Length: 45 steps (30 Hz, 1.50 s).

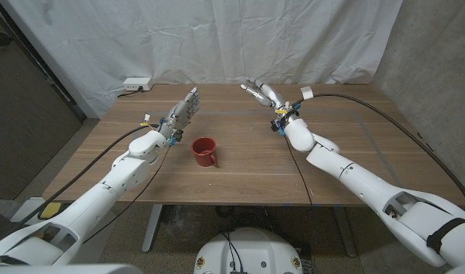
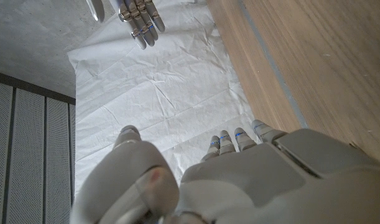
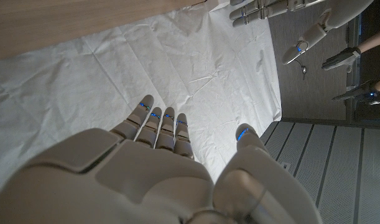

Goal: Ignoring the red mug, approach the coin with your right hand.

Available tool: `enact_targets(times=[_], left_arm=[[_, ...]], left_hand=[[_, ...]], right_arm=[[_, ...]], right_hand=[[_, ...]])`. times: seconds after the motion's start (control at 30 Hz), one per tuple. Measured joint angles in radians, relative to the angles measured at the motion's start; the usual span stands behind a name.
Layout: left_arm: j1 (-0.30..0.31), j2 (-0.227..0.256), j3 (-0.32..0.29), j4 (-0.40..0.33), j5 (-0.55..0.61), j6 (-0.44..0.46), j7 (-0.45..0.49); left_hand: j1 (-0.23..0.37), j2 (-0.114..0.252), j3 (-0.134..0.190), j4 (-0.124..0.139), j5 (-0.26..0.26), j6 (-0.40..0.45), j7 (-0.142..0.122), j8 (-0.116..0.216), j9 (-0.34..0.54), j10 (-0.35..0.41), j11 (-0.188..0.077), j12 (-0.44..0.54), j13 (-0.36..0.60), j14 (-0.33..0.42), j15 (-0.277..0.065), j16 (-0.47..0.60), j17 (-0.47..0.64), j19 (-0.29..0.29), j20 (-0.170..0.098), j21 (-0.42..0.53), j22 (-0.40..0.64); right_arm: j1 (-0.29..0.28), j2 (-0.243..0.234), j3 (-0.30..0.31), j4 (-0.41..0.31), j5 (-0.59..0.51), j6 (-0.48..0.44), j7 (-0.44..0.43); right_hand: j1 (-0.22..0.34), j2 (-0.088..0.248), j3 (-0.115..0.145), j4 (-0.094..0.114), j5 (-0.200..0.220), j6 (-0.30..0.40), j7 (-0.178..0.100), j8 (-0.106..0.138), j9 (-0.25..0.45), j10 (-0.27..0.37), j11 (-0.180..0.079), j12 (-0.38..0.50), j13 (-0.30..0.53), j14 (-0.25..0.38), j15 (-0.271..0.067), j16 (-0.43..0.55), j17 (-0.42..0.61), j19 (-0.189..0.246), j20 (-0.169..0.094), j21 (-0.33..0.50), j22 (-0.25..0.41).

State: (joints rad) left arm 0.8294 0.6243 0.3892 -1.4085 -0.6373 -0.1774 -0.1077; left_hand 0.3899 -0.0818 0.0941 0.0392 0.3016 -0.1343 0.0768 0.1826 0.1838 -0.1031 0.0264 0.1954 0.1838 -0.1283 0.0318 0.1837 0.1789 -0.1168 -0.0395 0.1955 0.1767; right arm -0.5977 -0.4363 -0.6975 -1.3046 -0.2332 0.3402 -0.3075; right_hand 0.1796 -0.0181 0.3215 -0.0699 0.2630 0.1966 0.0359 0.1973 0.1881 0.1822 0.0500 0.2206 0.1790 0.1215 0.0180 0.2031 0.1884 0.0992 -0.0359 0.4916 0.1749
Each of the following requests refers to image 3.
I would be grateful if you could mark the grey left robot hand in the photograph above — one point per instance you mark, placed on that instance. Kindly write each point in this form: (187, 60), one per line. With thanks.
(345, 12)

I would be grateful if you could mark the person's leg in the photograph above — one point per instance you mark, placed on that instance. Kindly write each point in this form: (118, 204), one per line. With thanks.
(376, 40)

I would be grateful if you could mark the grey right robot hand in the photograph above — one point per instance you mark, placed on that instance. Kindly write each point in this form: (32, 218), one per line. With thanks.
(130, 180)

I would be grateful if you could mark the white backdrop cloth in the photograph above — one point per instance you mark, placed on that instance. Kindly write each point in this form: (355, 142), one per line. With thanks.
(177, 62)

